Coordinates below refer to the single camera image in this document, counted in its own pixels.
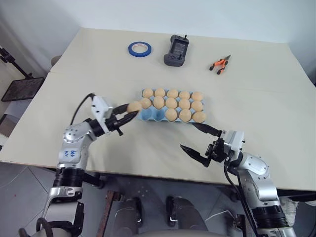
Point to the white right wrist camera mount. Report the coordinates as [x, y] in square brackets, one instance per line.
[234, 140]

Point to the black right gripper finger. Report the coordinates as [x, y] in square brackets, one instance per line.
[197, 155]
[207, 129]

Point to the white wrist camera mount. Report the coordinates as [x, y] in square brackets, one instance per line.
[100, 108]
[234, 140]

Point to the grey rounded robot torso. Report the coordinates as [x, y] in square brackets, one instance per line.
[172, 233]

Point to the black stand base plate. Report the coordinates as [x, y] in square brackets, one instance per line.
[23, 89]

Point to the grey handheld remote controller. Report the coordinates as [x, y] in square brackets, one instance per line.
[174, 58]

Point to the black stand pole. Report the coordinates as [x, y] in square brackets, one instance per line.
[14, 64]

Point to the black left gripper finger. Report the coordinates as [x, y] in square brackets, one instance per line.
[121, 109]
[129, 117]

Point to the grey round stool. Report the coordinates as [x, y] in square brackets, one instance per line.
[55, 61]

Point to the rusty metal bar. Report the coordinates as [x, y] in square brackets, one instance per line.
[108, 212]

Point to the tan egg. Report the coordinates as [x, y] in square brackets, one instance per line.
[197, 95]
[134, 106]
[185, 115]
[184, 104]
[158, 102]
[148, 93]
[171, 103]
[197, 105]
[199, 117]
[171, 114]
[184, 94]
[172, 93]
[159, 92]
[146, 102]

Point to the white cloth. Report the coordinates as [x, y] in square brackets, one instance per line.
[290, 208]

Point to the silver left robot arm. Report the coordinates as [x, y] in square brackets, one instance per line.
[74, 133]

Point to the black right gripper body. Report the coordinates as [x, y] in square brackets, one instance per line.
[218, 150]

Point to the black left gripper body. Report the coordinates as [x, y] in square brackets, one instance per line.
[114, 122]

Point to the blue tape roll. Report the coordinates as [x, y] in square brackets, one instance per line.
[133, 51]

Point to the blue egg carton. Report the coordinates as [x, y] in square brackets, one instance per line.
[153, 115]

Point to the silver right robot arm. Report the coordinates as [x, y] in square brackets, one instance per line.
[256, 170]

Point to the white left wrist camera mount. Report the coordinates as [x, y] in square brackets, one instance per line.
[100, 108]

